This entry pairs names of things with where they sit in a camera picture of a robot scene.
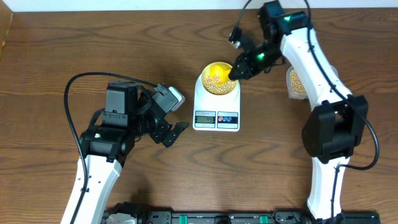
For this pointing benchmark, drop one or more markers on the white digital kitchen scale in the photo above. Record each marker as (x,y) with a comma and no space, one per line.
(216,112)

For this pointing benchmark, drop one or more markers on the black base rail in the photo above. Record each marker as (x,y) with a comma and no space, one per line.
(130,213)

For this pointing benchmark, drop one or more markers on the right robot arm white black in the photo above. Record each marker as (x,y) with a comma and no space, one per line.
(337,119)

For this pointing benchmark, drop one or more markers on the pale yellow plastic bowl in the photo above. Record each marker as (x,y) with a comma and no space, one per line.
(206,71)

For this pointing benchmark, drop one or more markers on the clear container of soybeans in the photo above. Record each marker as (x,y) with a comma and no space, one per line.
(295,87)

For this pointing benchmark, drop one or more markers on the yellow plastic measuring scoop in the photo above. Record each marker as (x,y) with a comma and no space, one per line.
(219,73)

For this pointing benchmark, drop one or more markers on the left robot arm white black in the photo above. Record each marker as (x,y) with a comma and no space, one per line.
(131,112)

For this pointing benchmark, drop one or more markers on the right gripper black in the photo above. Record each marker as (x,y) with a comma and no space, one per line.
(243,60)

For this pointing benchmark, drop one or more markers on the soybeans heap in bowl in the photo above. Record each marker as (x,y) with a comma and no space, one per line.
(210,85)

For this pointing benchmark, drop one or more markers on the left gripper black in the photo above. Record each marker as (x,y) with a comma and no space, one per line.
(158,134)

